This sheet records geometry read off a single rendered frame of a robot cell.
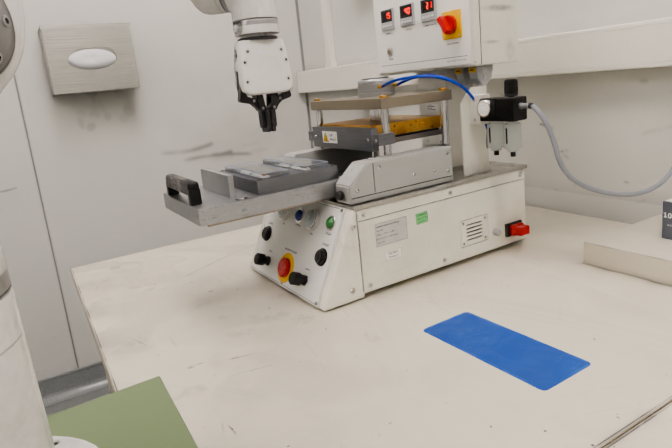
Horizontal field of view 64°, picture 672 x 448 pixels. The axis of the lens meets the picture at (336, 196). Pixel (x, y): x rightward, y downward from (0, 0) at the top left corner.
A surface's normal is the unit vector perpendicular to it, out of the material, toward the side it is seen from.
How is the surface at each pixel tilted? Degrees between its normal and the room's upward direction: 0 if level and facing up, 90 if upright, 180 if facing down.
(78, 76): 90
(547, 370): 0
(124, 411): 2
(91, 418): 2
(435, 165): 90
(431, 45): 90
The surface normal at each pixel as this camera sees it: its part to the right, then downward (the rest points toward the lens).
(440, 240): 0.52, 0.12
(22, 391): 0.99, -0.09
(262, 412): -0.10, -0.97
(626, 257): -0.86, 0.19
